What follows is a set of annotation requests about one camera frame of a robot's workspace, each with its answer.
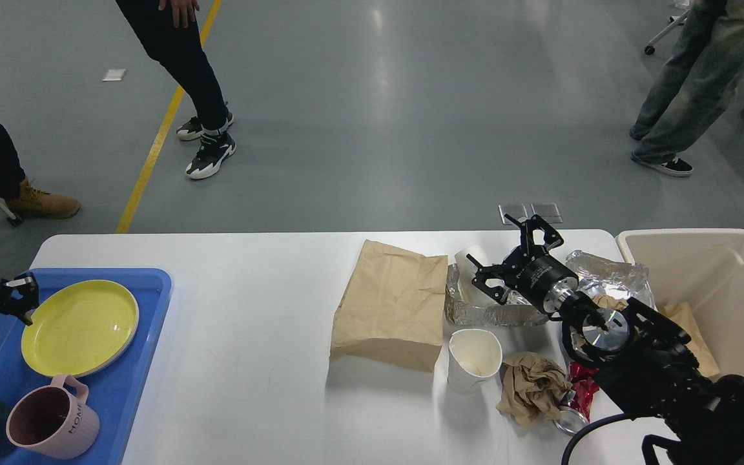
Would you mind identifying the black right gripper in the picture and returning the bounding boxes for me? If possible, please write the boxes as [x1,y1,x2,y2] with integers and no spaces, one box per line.
[466,214,581,315]

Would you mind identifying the yellow plate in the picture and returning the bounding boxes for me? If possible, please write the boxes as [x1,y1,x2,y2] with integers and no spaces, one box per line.
[21,280,140,377]

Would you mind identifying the pink mug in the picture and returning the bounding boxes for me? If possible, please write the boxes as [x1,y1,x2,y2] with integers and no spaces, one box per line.
[6,374,101,460]

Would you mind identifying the brown paper bag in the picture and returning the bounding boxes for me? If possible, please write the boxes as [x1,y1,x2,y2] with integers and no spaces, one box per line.
[329,240,448,373]

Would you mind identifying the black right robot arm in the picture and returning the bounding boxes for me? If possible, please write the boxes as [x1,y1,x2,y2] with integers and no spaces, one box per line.
[471,214,744,464]

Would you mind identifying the bare hand of bystander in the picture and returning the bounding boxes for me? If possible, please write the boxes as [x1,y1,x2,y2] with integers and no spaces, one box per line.
[158,0,200,28]

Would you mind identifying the aluminium foil tray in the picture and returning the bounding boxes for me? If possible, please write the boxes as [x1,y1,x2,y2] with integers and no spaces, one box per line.
[444,264,548,327]

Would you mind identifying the blue plastic tray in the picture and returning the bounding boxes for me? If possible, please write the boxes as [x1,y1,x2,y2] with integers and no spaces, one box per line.
[0,268,172,464]

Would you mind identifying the white paper cup in tray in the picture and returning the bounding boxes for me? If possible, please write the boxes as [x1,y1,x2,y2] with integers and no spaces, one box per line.
[455,246,498,308]

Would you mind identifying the metal floor socket plates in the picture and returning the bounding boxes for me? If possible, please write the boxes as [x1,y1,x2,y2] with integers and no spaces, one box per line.
[498,202,563,225]

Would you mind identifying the crumpled foil sheet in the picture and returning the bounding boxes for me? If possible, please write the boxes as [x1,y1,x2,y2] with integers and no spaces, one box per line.
[564,250,656,309]

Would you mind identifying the pink plate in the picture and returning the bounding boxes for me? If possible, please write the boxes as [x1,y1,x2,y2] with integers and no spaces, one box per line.
[73,335,135,377]

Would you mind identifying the crumpled brown paper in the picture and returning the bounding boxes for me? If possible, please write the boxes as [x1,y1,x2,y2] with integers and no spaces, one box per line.
[496,351,571,427]

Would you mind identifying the red wrapper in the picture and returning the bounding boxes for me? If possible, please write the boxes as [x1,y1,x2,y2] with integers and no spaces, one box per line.
[568,362,599,421]

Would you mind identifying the metal can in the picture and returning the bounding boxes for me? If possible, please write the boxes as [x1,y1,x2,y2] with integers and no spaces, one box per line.
[552,399,590,437]

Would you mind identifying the brown paper in bin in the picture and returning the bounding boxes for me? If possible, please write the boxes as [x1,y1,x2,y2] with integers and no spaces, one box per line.
[659,302,721,380]

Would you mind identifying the person in black clothes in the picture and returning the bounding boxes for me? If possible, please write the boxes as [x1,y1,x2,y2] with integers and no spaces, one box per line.
[0,123,81,220]

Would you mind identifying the beige plastic bin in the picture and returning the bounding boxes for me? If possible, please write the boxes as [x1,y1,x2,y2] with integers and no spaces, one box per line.
[617,229,744,376]

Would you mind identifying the white floor marker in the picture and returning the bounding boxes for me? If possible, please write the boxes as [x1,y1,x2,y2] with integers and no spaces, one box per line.
[101,68,127,82]

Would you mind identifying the person in dark jeans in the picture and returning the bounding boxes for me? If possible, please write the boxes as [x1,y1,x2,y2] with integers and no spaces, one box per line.
[116,1,236,180]

